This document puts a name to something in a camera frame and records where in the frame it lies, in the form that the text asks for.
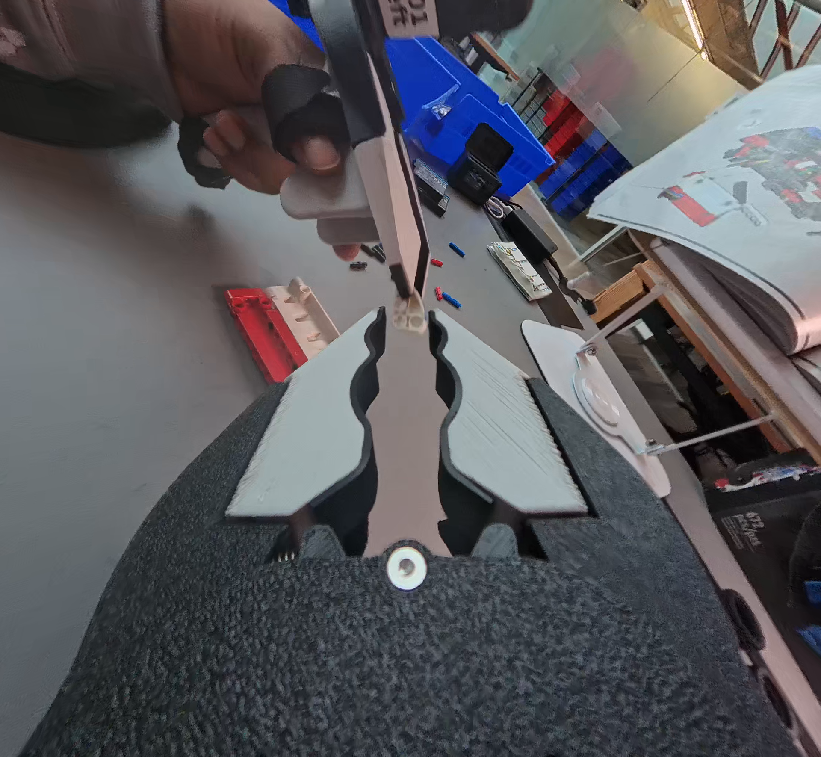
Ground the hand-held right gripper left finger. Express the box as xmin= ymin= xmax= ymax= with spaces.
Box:
xmin=226 ymin=308 xmax=388 ymax=519

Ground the wooden office desk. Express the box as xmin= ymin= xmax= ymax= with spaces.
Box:
xmin=458 ymin=32 xmax=522 ymax=82

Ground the scatter of toy pins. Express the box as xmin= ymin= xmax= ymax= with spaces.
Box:
xmin=349 ymin=240 xmax=464 ymax=310

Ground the black power adapter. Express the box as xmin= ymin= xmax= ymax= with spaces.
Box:
xmin=503 ymin=208 xmax=559 ymax=262

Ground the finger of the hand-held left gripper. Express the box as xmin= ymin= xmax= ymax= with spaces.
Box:
xmin=351 ymin=63 xmax=433 ymax=300

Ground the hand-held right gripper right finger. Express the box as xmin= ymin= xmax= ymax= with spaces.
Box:
xmin=428 ymin=310 xmax=590 ymax=518

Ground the white book stand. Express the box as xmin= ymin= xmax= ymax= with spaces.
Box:
xmin=521 ymin=260 xmax=821 ymax=499

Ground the open instruction book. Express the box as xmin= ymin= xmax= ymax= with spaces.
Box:
xmin=587 ymin=64 xmax=821 ymax=355

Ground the black open case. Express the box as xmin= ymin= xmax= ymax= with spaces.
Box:
xmin=449 ymin=122 xmax=515 ymax=206

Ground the folded sticker sheet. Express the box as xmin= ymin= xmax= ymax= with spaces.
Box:
xmin=486 ymin=240 xmax=554 ymax=302

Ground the white toy connector piece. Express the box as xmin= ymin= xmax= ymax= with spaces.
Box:
xmin=390 ymin=292 xmax=428 ymax=336

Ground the black adapter cable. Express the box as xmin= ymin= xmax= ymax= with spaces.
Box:
xmin=545 ymin=250 xmax=599 ymax=316

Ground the red and white toy panel assembly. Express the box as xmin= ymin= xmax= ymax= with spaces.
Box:
xmin=224 ymin=278 xmax=341 ymax=384

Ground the ceiling light strip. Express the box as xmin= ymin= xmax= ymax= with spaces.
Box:
xmin=679 ymin=0 xmax=709 ymax=62

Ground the stack of red and blue bins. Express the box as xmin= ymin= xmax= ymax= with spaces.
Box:
xmin=513 ymin=71 xmax=634 ymax=220

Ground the black toy tyre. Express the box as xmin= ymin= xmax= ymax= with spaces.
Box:
xmin=721 ymin=587 xmax=768 ymax=653
xmin=757 ymin=667 xmax=797 ymax=731

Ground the person's left forearm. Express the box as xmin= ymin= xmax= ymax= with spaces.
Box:
xmin=0 ymin=0 xmax=214 ymax=124

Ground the toy set box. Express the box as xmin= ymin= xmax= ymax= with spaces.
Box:
xmin=702 ymin=449 xmax=821 ymax=585

